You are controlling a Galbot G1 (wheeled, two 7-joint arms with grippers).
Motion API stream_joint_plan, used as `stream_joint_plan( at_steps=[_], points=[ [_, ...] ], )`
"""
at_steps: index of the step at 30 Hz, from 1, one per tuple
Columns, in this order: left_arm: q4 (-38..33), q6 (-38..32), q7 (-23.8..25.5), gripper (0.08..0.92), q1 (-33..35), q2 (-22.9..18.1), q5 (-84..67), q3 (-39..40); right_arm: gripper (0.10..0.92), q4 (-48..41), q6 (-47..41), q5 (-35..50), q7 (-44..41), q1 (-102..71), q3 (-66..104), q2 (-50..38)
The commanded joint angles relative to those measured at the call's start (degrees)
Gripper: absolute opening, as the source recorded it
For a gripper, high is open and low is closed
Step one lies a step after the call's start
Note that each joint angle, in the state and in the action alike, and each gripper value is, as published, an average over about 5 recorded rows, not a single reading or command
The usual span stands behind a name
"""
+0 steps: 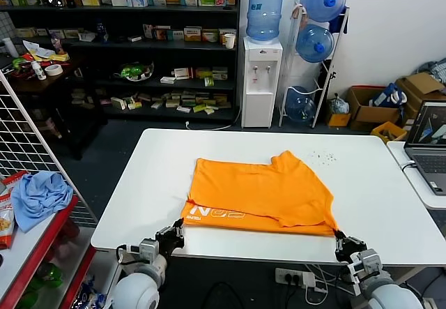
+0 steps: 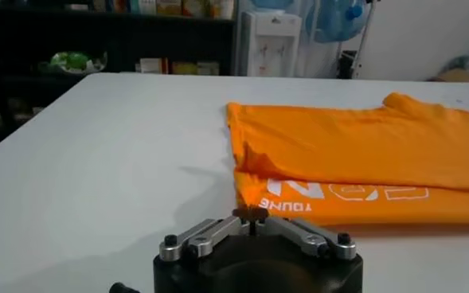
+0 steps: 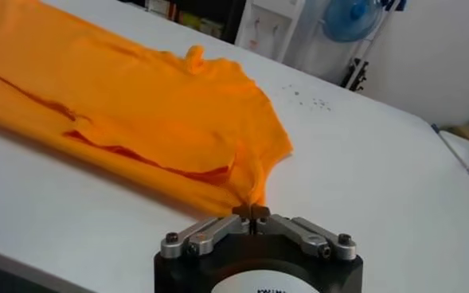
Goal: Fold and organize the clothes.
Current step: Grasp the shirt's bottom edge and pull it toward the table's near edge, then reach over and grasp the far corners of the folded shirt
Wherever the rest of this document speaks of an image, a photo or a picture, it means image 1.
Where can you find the tall white red box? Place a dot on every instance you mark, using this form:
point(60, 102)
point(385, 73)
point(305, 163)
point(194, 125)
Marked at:
point(147, 31)

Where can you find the stacked green white boxes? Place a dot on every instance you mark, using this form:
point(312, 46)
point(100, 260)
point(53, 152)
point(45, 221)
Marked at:
point(219, 73)

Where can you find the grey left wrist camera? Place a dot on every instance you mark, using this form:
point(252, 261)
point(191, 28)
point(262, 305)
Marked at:
point(149, 249)

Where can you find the dark blue bottle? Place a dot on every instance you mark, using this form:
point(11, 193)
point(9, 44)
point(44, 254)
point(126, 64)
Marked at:
point(101, 33)

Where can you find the white metal jug rack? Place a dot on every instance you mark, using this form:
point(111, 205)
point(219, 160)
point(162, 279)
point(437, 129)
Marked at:
point(317, 110)

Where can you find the orange t-shirt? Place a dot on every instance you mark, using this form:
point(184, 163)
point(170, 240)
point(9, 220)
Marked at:
point(258, 190)

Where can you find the white box yellow edge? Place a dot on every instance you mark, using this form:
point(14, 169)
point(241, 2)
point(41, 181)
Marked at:
point(118, 102)

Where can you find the open cardboard box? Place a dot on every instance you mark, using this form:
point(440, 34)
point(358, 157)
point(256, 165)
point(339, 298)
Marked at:
point(369, 113)

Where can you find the dark wooden table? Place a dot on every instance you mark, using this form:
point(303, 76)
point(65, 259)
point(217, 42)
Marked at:
point(42, 86)

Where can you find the flat white box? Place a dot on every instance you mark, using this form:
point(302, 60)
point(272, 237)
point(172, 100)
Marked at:
point(168, 79)

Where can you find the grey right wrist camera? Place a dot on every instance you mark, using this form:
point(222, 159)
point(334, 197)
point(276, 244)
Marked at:
point(366, 265)

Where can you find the small green box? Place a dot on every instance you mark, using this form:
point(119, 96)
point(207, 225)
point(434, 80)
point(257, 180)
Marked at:
point(208, 81)

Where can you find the red orange medicine box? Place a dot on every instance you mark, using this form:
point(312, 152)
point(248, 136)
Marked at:
point(160, 34)

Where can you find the grey laptop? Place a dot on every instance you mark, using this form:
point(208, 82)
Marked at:
point(430, 162)

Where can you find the beige tape roll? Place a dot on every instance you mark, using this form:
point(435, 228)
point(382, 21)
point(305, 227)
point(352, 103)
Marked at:
point(48, 70)

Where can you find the white paper cup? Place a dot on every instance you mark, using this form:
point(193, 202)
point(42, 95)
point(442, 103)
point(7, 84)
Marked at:
point(229, 41)

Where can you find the grey plastic bag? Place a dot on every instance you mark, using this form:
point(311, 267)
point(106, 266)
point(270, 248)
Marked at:
point(339, 106)

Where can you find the blue water jug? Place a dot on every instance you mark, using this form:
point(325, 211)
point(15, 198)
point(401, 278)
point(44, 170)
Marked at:
point(299, 106)
point(322, 0)
point(313, 44)
point(265, 12)

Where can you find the white water dispenser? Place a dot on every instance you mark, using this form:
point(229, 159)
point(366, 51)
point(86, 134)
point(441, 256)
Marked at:
point(258, 106)

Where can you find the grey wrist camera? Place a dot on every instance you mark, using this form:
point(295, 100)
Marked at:
point(149, 249)
point(366, 265)

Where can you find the white power strip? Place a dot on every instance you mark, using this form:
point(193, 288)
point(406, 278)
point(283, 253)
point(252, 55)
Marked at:
point(289, 276)

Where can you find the long white box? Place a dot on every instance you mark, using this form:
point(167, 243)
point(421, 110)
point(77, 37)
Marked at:
point(183, 109)

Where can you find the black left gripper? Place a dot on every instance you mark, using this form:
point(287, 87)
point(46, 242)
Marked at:
point(170, 243)

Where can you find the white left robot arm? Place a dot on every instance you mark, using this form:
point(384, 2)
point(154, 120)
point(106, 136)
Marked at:
point(136, 291)

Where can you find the purple snack bottle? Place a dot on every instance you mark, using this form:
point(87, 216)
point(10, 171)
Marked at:
point(57, 45)

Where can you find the red and white cart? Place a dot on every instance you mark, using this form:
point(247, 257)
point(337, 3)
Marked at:
point(24, 253)

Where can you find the green plastic bottle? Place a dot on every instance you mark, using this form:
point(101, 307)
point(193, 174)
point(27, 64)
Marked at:
point(48, 277)

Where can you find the closed brown cardboard box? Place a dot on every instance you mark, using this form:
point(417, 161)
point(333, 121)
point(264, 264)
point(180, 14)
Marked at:
point(421, 82)

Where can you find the red white snack bag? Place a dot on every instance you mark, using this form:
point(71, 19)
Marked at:
point(14, 181)

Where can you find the small yellow box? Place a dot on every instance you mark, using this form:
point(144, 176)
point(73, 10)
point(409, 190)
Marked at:
point(339, 119)

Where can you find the striped clothes pile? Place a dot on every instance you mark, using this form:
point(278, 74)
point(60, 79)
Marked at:
point(433, 68)

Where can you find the white cylinder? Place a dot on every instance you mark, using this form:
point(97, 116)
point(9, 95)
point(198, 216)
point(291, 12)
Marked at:
point(9, 48)

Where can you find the green fruit bowl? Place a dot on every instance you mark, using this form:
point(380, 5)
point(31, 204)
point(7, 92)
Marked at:
point(134, 72)

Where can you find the crumpled light blue cloth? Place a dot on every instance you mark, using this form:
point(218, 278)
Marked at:
point(38, 197)

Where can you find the blue patterned bag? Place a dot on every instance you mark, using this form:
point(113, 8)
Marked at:
point(87, 293)

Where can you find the black shelving unit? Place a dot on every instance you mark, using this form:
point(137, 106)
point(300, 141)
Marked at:
point(163, 61)

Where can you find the beige hanging pump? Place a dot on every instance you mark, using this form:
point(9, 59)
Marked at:
point(299, 12)

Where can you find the red white medicine box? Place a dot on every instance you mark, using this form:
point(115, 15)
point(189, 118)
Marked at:
point(209, 36)

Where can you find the orange yellow medicine box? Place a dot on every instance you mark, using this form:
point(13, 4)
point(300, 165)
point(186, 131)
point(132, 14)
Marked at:
point(192, 34)

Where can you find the small white side table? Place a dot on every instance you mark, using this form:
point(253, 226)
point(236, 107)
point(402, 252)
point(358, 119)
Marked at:
point(418, 190)

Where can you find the green yellow medicine box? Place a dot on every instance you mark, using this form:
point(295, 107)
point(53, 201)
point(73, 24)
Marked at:
point(203, 72)

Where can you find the white box red stripe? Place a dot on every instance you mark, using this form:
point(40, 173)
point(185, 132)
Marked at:
point(183, 73)

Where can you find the orange chips bag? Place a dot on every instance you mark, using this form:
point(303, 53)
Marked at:
point(6, 225)

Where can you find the blue white medicine box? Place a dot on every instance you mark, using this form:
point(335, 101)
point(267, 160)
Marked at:
point(136, 0)

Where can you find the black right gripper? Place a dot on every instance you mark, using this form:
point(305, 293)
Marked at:
point(348, 253)

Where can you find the plain white medicine box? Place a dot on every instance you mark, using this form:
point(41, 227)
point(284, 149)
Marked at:
point(119, 1)

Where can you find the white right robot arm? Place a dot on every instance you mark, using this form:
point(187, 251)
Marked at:
point(390, 296)

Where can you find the white charger adapter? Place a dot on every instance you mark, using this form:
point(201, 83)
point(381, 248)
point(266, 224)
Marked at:
point(308, 280)

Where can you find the yellow plastic crate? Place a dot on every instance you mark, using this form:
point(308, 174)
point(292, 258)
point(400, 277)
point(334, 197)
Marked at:
point(381, 129)

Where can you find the small white bottle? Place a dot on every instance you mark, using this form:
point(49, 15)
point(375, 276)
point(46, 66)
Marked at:
point(40, 72)

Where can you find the large white table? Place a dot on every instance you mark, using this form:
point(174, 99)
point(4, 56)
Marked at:
point(366, 183)

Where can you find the yellow white paper pile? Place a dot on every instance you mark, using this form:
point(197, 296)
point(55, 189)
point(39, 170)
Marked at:
point(42, 52)

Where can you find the black clamp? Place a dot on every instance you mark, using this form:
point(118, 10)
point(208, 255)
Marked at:
point(332, 76)

